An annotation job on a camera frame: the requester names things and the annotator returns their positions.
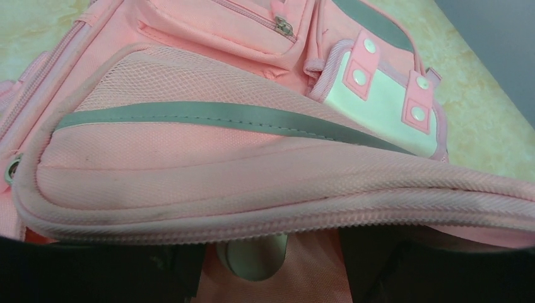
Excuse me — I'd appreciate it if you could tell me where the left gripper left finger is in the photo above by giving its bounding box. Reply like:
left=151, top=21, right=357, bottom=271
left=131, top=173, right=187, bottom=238
left=1, top=237, right=206, bottom=302

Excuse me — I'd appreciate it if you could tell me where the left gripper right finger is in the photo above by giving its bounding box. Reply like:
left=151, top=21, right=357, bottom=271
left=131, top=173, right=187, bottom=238
left=338, top=227, right=534, bottom=302

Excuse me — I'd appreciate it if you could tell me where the pink student backpack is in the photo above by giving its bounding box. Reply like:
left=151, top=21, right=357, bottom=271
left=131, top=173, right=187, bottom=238
left=1, top=1, right=534, bottom=302

